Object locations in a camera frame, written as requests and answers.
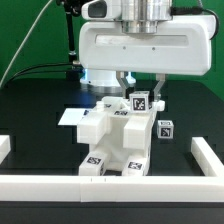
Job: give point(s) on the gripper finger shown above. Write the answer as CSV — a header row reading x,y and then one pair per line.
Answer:
x,y
160,78
126,82

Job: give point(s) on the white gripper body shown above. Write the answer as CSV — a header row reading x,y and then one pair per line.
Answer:
x,y
144,36

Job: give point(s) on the white tagged cube nut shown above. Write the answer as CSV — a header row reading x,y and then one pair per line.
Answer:
x,y
139,101
165,129

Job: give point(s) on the white chair back frame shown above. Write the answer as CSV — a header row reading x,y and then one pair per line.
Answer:
x,y
137,131

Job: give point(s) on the white chair seat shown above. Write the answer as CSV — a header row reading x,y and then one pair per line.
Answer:
x,y
113,150

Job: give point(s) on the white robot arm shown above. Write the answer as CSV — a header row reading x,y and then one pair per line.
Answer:
x,y
105,80

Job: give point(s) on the white U-shaped obstacle fence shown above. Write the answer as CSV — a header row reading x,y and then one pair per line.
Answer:
x,y
209,187

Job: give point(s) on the white block at left edge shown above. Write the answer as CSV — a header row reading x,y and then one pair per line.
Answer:
x,y
5,147

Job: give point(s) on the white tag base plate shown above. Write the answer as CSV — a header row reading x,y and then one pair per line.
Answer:
x,y
72,116

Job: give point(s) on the black camera stand pole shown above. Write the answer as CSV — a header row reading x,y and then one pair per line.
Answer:
x,y
72,9

